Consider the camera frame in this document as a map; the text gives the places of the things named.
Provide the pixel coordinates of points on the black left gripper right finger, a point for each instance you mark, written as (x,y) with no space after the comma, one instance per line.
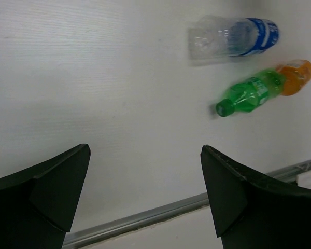
(253,210)

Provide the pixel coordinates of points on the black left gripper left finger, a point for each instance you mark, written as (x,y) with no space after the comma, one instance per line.
(38,204)

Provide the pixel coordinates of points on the green plastic soda bottle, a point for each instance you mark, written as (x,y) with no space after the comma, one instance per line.
(251,93)

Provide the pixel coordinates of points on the orange plastic drink bottle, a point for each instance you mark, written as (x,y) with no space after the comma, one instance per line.
(297,73)

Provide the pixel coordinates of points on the clear bottle blue label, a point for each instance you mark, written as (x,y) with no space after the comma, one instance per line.
(217,39)

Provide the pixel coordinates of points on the aluminium front table rail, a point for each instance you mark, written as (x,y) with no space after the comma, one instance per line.
(141,220)

